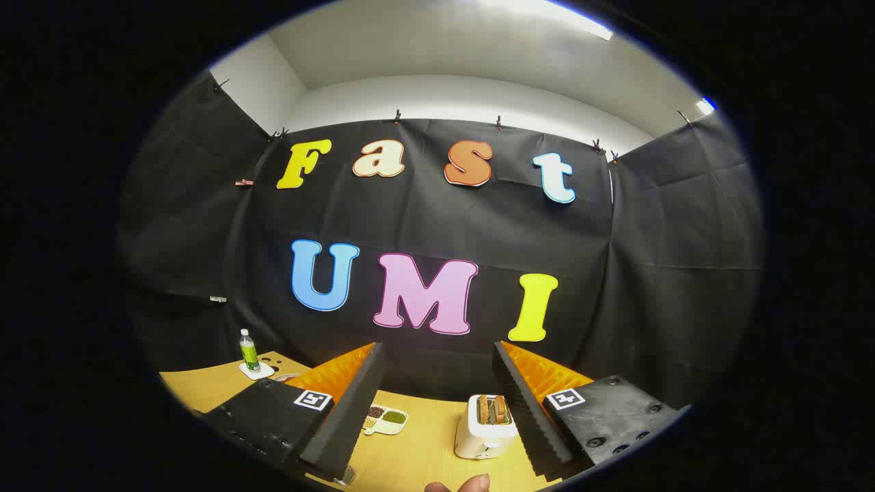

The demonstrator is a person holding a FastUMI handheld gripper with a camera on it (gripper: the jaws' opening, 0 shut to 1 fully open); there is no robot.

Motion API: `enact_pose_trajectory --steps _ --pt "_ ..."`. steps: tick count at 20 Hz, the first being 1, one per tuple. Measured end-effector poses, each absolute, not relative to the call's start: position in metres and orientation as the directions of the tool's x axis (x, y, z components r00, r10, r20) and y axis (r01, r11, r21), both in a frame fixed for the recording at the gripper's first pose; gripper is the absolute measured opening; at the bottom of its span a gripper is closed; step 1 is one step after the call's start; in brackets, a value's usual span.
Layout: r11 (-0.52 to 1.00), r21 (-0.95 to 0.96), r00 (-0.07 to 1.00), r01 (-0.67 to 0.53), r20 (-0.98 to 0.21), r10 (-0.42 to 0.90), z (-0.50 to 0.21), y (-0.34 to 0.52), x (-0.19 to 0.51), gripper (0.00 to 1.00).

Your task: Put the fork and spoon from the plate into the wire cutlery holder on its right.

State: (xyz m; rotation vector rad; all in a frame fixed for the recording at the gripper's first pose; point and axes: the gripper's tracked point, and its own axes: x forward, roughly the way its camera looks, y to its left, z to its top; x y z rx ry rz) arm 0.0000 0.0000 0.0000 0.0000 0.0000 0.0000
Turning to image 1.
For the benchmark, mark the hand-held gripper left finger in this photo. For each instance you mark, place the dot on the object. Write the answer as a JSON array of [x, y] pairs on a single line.
[[348, 417]]

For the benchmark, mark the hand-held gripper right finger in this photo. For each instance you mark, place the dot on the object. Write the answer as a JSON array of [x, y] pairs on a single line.
[[530, 417]]

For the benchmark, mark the toasted bread slice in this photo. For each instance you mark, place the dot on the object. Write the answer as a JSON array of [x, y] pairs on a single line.
[[501, 408], [483, 408]]

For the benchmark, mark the white divided tray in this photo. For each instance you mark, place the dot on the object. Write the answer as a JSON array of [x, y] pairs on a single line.
[[391, 428]]

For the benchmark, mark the pile of green mung beans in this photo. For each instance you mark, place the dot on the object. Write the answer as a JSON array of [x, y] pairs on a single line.
[[394, 416]]

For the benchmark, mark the white toaster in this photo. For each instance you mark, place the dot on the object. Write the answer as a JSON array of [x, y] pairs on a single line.
[[478, 437]]

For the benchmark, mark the white square coaster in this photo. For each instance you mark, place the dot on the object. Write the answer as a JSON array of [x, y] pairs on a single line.
[[264, 373]]

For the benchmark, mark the green labelled drink bottle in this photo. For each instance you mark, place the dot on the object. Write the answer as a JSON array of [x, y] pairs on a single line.
[[249, 355]]

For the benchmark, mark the small ceiling light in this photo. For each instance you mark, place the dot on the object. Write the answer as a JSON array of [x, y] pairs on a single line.
[[705, 106]]

